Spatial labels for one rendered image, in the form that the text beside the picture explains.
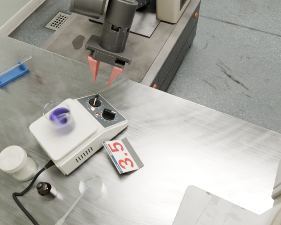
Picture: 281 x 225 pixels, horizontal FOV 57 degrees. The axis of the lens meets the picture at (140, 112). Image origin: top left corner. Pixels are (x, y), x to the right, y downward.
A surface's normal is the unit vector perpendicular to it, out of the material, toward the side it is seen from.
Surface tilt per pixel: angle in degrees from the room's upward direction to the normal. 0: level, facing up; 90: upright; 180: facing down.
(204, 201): 0
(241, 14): 0
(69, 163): 90
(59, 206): 0
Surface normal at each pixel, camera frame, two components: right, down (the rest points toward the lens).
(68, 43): -0.06, -0.54
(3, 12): 0.89, 0.35
